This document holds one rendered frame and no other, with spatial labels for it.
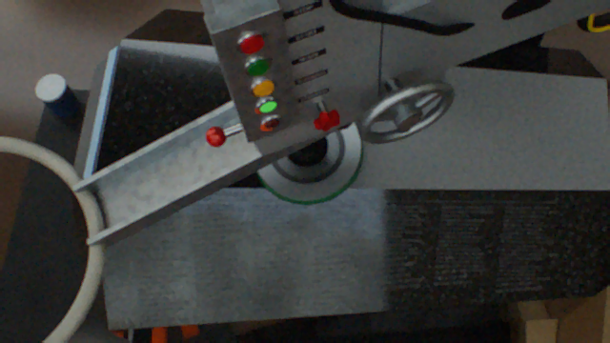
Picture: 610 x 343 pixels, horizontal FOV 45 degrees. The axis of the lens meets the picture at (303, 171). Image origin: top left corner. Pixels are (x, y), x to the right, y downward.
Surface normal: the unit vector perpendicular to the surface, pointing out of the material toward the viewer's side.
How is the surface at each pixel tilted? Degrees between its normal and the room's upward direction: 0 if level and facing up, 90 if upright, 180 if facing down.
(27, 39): 0
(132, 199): 15
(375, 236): 45
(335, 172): 0
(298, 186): 0
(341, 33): 90
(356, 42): 90
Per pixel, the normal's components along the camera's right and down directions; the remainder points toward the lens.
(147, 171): -0.32, -0.26
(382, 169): -0.07, -0.37
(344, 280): -0.07, 0.40
